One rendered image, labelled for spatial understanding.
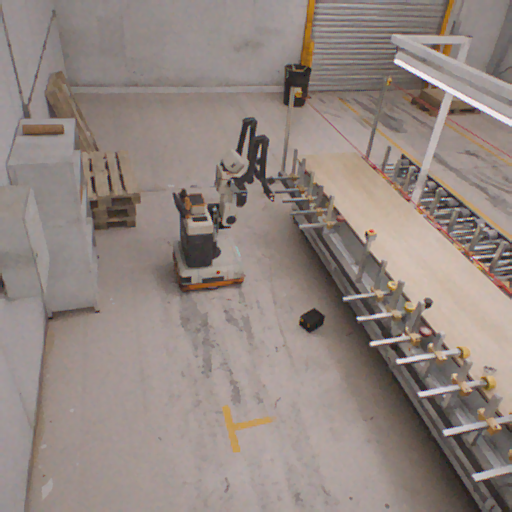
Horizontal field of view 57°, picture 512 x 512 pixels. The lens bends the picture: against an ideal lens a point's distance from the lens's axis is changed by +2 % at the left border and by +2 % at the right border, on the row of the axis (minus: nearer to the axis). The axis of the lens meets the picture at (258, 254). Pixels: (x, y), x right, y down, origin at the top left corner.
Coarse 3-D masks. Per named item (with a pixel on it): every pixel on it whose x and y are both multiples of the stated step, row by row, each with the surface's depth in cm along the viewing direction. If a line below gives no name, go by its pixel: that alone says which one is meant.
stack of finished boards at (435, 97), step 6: (420, 90) 1006; (426, 90) 1002; (432, 90) 1005; (438, 90) 1008; (444, 90) 1011; (420, 96) 1010; (426, 96) 992; (432, 96) 974; (438, 96) 973; (444, 96) 976; (456, 96) 981; (432, 102) 976; (438, 102) 959; (456, 102) 962; (462, 102) 967; (468, 102) 972; (438, 108) 962; (450, 108) 967; (456, 108) 971
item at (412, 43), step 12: (396, 36) 360; (408, 36) 364; (420, 36) 366; (432, 36) 369; (444, 36) 373; (456, 36) 376; (468, 36) 379; (408, 48) 346; (420, 48) 333; (468, 48) 383; (432, 60) 322; (444, 60) 311; (456, 60) 391; (456, 72) 301; (468, 72) 291; (480, 72) 289; (480, 84) 283; (492, 84) 274; (504, 84) 270; (504, 96) 267; (444, 108) 411; (444, 120) 418; (432, 144) 431; (420, 180) 453
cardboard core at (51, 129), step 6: (24, 126) 376; (30, 126) 377; (36, 126) 378; (42, 126) 379; (48, 126) 380; (54, 126) 381; (60, 126) 383; (24, 132) 377; (30, 132) 378; (36, 132) 379; (42, 132) 380; (48, 132) 382; (54, 132) 383; (60, 132) 384
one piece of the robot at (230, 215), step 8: (216, 168) 440; (216, 176) 440; (224, 176) 421; (232, 176) 423; (216, 184) 440; (224, 184) 426; (224, 192) 437; (224, 200) 444; (232, 200) 451; (224, 208) 446; (232, 208) 447; (224, 216) 450; (232, 216) 452; (224, 224) 456; (232, 224) 458
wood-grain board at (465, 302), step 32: (320, 160) 541; (352, 160) 547; (352, 192) 483; (384, 192) 488; (352, 224) 432; (384, 224) 436; (416, 224) 441; (384, 256) 394; (416, 256) 398; (448, 256) 401; (416, 288) 363; (448, 288) 366; (480, 288) 369; (448, 320) 336; (480, 320) 339; (480, 352) 313
